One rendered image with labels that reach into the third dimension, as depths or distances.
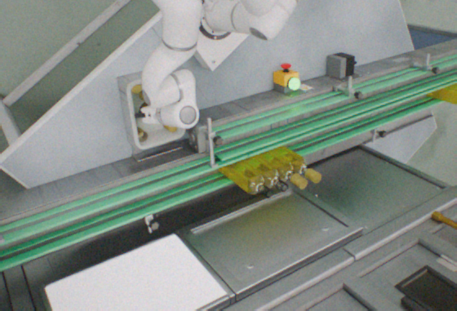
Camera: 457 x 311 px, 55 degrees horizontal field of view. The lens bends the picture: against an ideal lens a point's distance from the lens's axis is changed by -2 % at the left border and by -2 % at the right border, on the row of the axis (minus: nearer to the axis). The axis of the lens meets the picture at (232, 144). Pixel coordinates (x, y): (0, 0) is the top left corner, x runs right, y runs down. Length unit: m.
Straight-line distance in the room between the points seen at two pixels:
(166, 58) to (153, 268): 0.60
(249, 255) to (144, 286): 0.31
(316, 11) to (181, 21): 0.90
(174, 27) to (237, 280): 0.68
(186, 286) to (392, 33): 1.46
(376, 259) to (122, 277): 0.72
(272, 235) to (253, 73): 0.61
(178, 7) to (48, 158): 0.69
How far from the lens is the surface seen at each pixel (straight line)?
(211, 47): 1.48
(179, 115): 1.17
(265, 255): 1.34
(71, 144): 1.46
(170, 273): 1.30
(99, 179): 1.43
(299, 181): 1.41
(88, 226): 1.40
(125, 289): 1.29
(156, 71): 1.09
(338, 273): 1.33
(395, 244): 1.46
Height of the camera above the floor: 2.07
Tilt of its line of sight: 50 degrees down
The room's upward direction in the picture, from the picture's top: 123 degrees clockwise
